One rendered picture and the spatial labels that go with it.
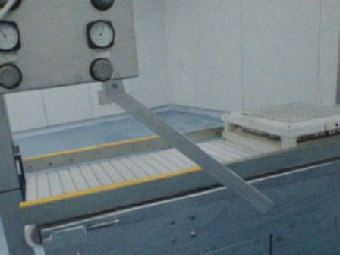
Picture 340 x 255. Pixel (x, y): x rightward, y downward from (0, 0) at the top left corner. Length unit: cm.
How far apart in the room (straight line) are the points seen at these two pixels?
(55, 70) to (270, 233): 58
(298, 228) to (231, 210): 25
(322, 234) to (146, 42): 569
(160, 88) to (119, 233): 598
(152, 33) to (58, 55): 600
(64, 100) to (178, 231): 522
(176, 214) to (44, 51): 35
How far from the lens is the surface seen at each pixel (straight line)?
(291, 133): 71
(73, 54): 45
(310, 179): 75
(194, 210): 61
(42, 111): 566
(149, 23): 642
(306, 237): 89
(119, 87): 50
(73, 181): 69
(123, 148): 80
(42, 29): 45
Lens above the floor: 105
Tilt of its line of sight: 14 degrees down
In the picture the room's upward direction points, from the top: 6 degrees counter-clockwise
